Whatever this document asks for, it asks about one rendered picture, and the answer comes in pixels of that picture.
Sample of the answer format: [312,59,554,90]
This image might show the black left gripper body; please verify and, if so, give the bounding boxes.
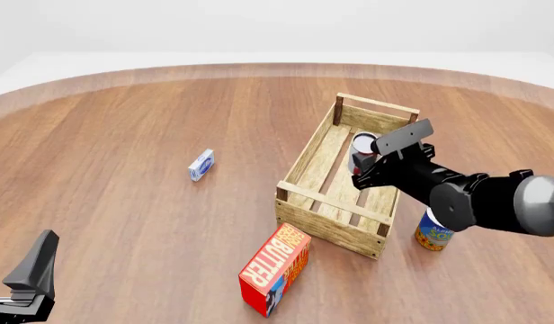
[0,292,56,324]

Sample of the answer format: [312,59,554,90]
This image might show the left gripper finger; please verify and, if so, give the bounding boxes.
[2,229,60,302]

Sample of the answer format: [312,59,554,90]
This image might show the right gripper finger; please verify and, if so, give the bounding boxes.
[354,152,379,172]

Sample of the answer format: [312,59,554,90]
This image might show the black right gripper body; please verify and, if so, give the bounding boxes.
[352,142,436,192]

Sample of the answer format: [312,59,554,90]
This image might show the red tomato sauce can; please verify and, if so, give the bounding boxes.
[347,131,380,177]

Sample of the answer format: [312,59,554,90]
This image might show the wooden slat tray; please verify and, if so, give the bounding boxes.
[274,92,420,260]

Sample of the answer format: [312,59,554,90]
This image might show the blue yellow soup can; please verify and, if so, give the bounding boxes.
[414,206,455,253]

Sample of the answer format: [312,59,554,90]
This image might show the red butter box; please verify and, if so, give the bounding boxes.
[237,221,313,319]

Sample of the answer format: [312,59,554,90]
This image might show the small blue white box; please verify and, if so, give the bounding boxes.
[187,148,216,184]

